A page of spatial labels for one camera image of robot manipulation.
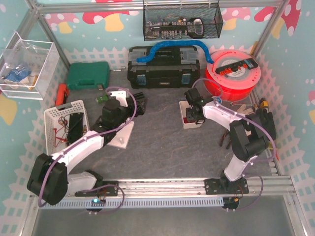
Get grey slotted cable duct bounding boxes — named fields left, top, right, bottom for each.
left=55, top=197, right=224, bottom=209

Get blue white cloth glove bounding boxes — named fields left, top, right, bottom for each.
left=5, top=64, right=32, bottom=84

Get black work glove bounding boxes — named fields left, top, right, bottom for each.
left=256, top=108, right=276, bottom=141

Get black mounting plate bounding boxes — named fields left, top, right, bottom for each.
left=204, top=177, right=249, bottom=195
left=74, top=180, right=119, bottom=198

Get orange handled tool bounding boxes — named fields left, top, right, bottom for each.
left=55, top=83, right=69, bottom=106

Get black board in basket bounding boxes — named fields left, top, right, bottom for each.
left=67, top=113, right=84, bottom=146

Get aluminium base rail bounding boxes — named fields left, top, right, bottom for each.
left=31, top=175, right=295, bottom=197

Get blue corrugated hose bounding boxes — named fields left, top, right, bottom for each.
left=136, top=40, right=214, bottom=64

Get black toolbox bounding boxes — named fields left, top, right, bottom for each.
left=127, top=46, right=200, bottom=89

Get green plastic case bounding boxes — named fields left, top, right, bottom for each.
left=66, top=61, right=110, bottom=90

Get green small motor part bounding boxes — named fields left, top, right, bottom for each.
left=95, top=94, right=109, bottom=104

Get black wire mesh basket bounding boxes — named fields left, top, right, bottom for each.
left=143, top=3, right=223, bottom=41

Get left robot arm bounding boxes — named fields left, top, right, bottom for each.
left=27, top=94, right=148, bottom=207

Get white peg base plate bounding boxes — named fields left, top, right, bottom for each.
left=107, top=121, right=134, bottom=149

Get red filament spool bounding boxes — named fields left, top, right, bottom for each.
left=204, top=49, right=261, bottom=102

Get white spring box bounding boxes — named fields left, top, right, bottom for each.
left=179, top=101, right=202, bottom=129

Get white work glove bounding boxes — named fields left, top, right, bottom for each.
left=236, top=104, right=255, bottom=116

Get red handled pliers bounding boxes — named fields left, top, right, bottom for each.
left=219, top=131, right=233, bottom=149

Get clear acrylic wall box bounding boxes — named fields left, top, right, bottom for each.
left=0, top=32, right=60, bottom=100

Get white perforated basket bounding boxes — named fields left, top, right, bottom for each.
left=44, top=100, right=90, bottom=155

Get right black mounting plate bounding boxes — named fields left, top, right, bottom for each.
left=204, top=177, right=249, bottom=195

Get black red terminal strip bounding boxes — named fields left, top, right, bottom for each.
left=215, top=58, right=258, bottom=75

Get black aluminium extrusion profile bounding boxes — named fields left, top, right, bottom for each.
left=133, top=92, right=146, bottom=100

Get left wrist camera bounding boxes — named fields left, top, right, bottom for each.
left=109, top=90, right=128, bottom=107

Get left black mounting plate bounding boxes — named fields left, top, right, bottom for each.
left=74, top=180, right=119, bottom=198

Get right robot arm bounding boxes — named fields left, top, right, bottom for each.
left=185, top=88, right=271, bottom=193

